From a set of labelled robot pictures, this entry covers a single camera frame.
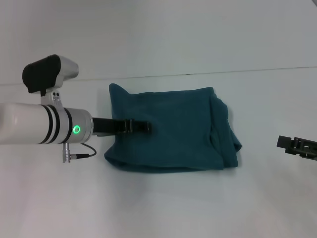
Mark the left arm cable with connector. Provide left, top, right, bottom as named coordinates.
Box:
left=61, top=141, right=97, bottom=164

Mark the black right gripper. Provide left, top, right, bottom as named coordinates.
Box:
left=276, top=135, right=317, bottom=161

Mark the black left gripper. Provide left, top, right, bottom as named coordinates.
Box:
left=92, top=117, right=152, bottom=136

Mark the teal FREE print t-shirt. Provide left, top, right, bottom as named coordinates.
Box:
left=103, top=83, right=242, bottom=174

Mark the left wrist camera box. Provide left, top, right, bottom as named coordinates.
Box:
left=21, top=54, right=79, bottom=106

